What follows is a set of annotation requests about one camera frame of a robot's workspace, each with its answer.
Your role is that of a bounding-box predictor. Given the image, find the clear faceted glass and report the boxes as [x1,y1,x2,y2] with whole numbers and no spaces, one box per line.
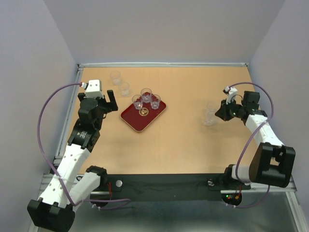
[150,94,161,110]
[140,88,153,103]

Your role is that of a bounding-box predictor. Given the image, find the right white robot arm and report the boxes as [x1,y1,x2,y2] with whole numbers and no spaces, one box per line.
[215,87,295,189]

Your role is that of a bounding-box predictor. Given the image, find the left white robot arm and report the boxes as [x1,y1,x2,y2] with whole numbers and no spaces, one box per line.
[27,89,118,232]

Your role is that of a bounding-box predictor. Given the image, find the red rectangular serving tray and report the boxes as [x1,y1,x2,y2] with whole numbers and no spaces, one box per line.
[120,100,167,132]

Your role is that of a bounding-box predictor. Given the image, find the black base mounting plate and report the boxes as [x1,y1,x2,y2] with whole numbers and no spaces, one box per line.
[107,174,251,202]

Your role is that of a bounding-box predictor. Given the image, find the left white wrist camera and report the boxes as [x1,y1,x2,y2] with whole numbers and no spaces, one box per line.
[81,79,104,99]

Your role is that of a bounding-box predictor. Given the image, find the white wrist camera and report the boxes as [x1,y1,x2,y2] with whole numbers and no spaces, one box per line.
[223,86,238,104]
[81,79,104,99]

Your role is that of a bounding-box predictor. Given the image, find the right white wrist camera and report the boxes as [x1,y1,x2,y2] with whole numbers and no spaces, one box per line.
[223,86,238,104]

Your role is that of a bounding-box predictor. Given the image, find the aluminium table frame rail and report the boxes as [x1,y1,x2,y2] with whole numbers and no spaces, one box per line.
[78,62,248,68]

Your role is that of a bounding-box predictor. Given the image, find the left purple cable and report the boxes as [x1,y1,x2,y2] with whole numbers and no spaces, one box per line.
[37,82,132,210]

